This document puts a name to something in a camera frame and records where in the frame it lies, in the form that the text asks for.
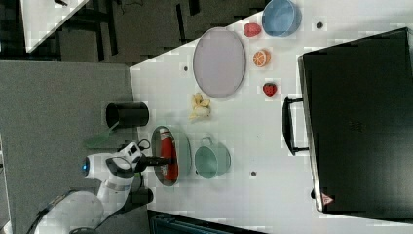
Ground green mug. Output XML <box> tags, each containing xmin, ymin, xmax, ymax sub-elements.
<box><xmin>195</xmin><ymin>137</ymin><xmax>231</xmax><ymax>179</ymax></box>

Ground red ketchup bottle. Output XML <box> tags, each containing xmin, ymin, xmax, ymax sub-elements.
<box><xmin>160</xmin><ymin>128</ymin><xmax>178</xmax><ymax>181</ymax></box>

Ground black cable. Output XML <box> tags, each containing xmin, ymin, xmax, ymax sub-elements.
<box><xmin>137</xmin><ymin>138</ymin><xmax>152</xmax><ymax>151</ymax></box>

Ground peeled banana toy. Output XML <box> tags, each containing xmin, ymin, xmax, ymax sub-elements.
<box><xmin>189</xmin><ymin>93</ymin><xmax>210</xmax><ymax>120</ymax></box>

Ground green oval strainer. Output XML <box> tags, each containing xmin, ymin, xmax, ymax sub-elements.
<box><xmin>151</xmin><ymin>126</ymin><xmax>192</xmax><ymax>187</ymax></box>

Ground silver toaster oven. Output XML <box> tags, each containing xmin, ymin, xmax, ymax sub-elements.
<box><xmin>297</xmin><ymin>27</ymin><xmax>413</xmax><ymax>223</ymax></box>

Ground lilac round plate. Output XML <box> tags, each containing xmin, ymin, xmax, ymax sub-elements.
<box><xmin>193</xmin><ymin>27</ymin><xmax>246</xmax><ymax>98</ymax></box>

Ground orange slice toy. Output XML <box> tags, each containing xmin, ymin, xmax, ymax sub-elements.
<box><xmin>253</xmin><ymin>49</ymin><xmax>271</xmax><ymax>67</ymax></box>

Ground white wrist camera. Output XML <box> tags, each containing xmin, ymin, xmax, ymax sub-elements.
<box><xmin>119</xmin><ymin>142</ymin><xmax>141</xmax><ymax>163</ymax></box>

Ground green slotted spatula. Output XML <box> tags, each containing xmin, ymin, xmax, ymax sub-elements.
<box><xmin>84</xmin><ymin>122</ymin><xmax>119</xmax><ymax>148</ymax></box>

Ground pink strawberry toy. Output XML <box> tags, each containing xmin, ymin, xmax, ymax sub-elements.
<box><xmin>244</xmin><ymin>23</ymin><xmax>262</xmax><ymax>37</ymax></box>

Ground red strawberry toy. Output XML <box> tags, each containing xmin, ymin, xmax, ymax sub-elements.
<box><xmin>263</xmin><ymin>83</ymin><xmax>278</xmax><ymax>97</ymax></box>

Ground blue cup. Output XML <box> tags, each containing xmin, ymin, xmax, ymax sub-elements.
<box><xmin>262</xmin><ymin>0</ymin><xmax>302</xmax><ymax>37</ymax></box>

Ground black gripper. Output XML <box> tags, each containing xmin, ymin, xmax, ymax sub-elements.
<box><xmin>134</xmin><ymin>155</ymin><xmax>177</xmax><ymax>172</ymax></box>

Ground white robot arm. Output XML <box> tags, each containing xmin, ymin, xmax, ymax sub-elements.
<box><xmin>26</xmin><ymin>151</ymin><xmax>175</xmax><ymax>234</ymax></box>

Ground black utensil holder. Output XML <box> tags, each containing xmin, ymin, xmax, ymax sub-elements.
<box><xmin>105</xmin><ymin>102</ymin><xmax>149</xmax><ymax>128</ymax></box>

